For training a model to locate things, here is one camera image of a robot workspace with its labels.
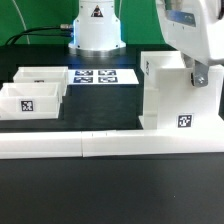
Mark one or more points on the white marker tag sheet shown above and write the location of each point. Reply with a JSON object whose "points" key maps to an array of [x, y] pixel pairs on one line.
{"points": [[102, 77]]}

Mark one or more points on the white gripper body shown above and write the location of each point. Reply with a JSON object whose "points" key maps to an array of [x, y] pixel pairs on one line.
{"points": [[194, 27]]}

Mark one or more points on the white drawer cabinet box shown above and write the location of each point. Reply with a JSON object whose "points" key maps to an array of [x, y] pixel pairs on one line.
{"points": [[171, 101]]}

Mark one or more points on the white drawer tray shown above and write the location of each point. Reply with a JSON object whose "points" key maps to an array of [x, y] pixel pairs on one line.
{"points": [[43, 74], [25, 101]]}

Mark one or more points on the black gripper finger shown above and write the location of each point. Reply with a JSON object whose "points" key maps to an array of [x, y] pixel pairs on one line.
{"points": [[199, 76]]}

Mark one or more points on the white front drawer tray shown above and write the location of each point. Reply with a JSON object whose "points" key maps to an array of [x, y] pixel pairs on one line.
{"points": [[25, 101]]}

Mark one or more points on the white rear drawer tray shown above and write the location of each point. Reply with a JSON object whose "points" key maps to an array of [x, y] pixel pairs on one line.
{"points": [[43, 74]]}

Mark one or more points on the white front barrier rail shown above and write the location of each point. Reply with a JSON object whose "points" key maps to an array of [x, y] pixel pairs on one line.
{"points": [[109, 143]]}

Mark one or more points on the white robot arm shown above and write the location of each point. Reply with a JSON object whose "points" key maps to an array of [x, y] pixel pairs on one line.
{"points": [[97, 30]]}

